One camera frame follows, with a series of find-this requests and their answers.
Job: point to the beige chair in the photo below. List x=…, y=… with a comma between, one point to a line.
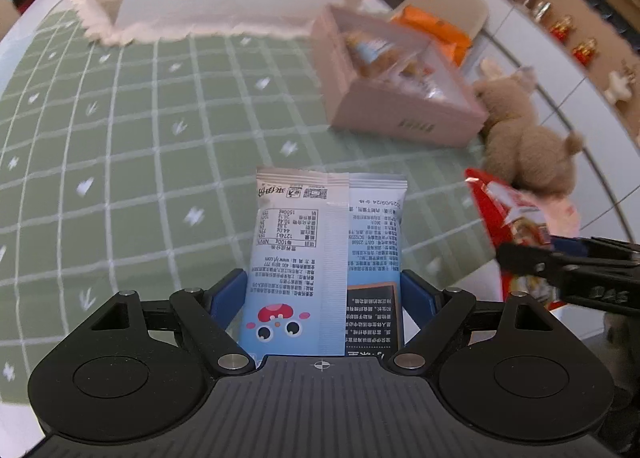
x=465, y=0

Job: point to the blue white snack packet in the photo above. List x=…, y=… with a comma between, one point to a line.
x=300, y=248

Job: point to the brown plush toy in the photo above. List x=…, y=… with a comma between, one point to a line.
x=530, y=148

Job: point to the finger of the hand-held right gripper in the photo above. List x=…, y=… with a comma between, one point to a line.
x=525, y=260
x=575, y=245

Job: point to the pink cardboard box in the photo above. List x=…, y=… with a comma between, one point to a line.
x=400, y=124

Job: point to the green checked tablecloth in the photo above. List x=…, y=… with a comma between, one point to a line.
x=125, y=138

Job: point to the clear pastry packet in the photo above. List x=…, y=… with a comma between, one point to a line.
x=425, y=80

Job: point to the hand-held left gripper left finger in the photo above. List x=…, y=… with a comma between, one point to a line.
x=229, y=295

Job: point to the red snack packet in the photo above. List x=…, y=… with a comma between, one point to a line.
x=500, y=218

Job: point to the white figurine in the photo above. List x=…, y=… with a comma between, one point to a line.
x=617, y=87

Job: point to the red figurine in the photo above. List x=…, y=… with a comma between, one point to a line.
x=562, y=28
x=585, y=52

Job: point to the blue label pastry packet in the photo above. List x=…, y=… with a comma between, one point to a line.
x=375, y=50

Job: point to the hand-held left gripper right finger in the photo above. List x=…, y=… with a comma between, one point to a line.
x=417, y=295

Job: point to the white cabinet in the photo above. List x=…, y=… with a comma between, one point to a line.
x=555, y=83

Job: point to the orange packet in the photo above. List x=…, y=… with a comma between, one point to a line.
x=440, y=28

